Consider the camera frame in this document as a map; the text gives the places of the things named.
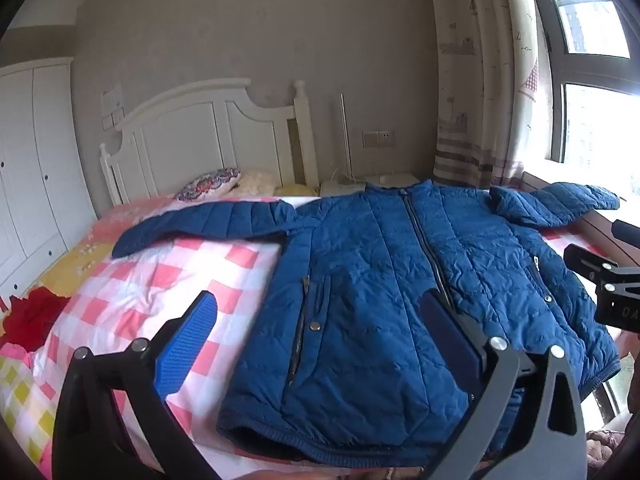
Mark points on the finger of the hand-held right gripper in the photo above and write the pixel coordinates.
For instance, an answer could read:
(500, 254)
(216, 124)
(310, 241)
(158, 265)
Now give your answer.
(590, 262)
(629, 240)

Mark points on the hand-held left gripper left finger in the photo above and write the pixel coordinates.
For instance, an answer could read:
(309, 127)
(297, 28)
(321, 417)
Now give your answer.
(187, 340)

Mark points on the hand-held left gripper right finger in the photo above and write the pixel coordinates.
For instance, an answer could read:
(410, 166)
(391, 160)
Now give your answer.
(450, 335)

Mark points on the blue puffer jacket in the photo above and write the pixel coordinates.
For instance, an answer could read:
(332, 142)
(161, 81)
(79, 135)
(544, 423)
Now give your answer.
(370, 260)

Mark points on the pink checked blanket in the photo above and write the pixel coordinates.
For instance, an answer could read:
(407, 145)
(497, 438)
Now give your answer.
(150, 285)

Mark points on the window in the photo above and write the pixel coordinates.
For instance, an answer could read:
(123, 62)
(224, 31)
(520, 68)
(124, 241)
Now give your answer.
(595, 120)

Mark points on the yellow floral sheet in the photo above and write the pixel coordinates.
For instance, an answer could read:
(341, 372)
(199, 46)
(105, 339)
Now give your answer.
(80, 265)

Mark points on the red cloth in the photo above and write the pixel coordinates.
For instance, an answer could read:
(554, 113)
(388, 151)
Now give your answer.
(32, 315)

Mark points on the patterned round cushion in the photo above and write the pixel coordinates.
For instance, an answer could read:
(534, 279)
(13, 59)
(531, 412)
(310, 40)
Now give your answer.
(207, 182)

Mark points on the cream fluffy pillow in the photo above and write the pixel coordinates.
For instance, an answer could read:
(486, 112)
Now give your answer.
(255, 182)

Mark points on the white bed headboard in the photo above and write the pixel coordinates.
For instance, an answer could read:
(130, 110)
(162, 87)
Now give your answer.
(190, 130)

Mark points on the printed curtain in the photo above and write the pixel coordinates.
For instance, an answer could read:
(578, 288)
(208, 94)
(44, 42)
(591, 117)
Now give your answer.
(475, 85)

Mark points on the white stick lamp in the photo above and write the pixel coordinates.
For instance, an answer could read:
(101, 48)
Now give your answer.
(345, 135)

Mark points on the white wardrobe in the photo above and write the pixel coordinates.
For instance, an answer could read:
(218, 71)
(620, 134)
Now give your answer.
(35, 160)

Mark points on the beige wall socket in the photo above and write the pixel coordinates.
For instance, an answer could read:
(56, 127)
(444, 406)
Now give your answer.
(378, 138)

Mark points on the white wall switch panel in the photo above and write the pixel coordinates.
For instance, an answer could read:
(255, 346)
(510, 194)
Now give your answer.
(113, 117)

